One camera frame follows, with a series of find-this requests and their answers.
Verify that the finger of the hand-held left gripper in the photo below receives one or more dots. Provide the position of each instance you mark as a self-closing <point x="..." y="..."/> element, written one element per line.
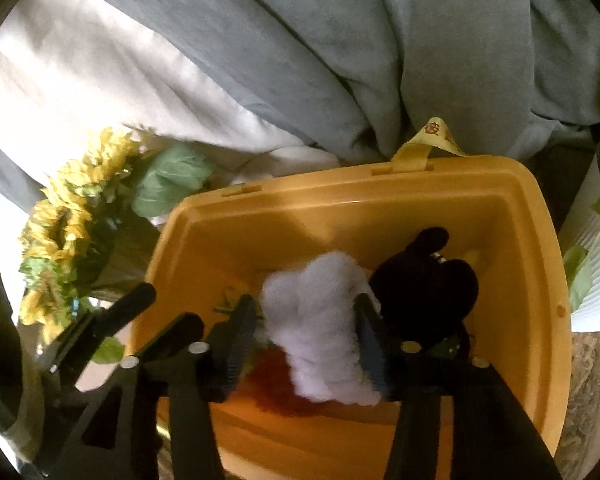
<point x="130" y="302"/>

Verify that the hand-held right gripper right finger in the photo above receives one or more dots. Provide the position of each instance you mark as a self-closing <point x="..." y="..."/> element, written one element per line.
<point x="372" y="357"/>

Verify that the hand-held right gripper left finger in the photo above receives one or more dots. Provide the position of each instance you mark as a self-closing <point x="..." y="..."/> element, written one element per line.
<point x="240" y="345"/>

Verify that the red plush toy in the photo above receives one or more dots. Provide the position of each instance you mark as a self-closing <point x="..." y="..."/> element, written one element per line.
<point x="280" y="382"/>

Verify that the lavender plush toy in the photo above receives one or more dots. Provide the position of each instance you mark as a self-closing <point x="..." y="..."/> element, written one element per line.
<point x="315" y="320"/>

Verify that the yellow plastic bin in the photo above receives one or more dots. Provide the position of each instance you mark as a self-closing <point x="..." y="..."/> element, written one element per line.
<point x="305" y="210"/>

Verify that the black plush toy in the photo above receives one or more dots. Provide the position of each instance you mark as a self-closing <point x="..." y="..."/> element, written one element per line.
<point x="420" y="285"/>

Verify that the artificial sunflower bouquet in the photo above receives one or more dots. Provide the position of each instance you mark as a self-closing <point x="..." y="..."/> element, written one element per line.
<point x="65" y="220"/>

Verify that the patterned rug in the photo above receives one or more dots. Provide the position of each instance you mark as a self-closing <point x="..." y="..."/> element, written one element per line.
<point x="585" y="385"/>

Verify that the beige curtain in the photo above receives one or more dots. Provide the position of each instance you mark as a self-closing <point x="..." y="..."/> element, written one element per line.
<point x="105" y="85"/>

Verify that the grey curtain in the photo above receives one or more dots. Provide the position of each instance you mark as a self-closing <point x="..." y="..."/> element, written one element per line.
<point x="355" y="35"/>

